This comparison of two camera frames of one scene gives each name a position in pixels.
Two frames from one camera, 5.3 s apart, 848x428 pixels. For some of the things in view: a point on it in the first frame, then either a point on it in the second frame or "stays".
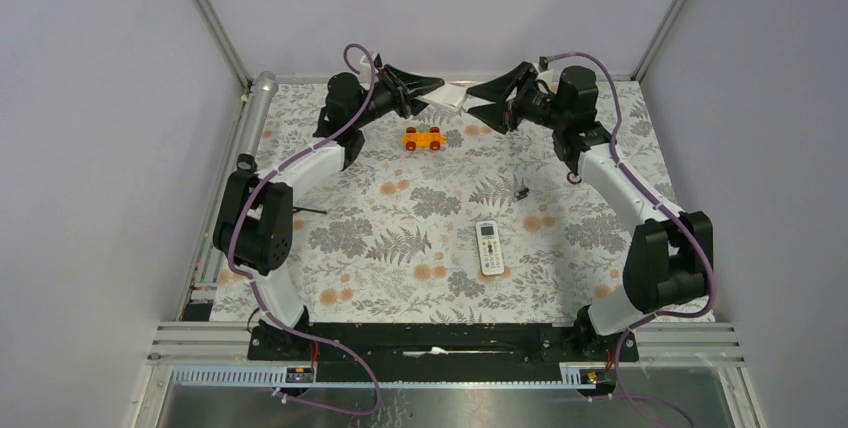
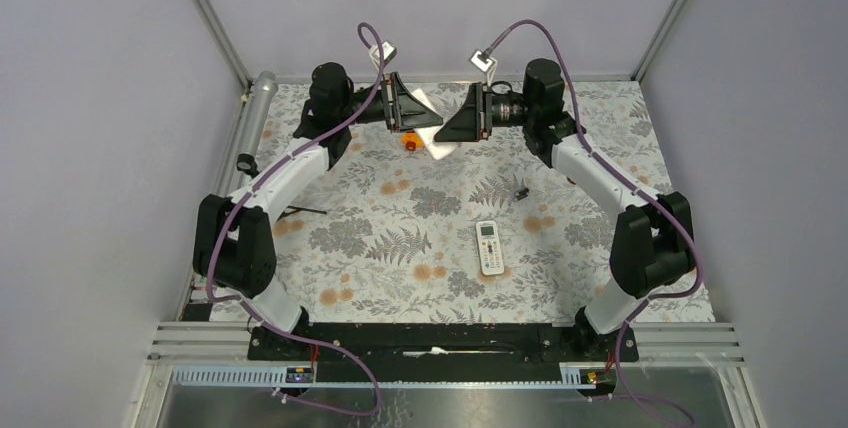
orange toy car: [411, 138] stays
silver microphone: [263, 98] stays
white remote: [450, 96] to [438, 148]
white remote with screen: [491, 260] stays
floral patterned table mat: [446, 219] stays
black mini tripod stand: [307, 209] stays
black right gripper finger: [501, 87] to [470, 123]
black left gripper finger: [412, 83] to [406, 110]
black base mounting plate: [440, 350] stays
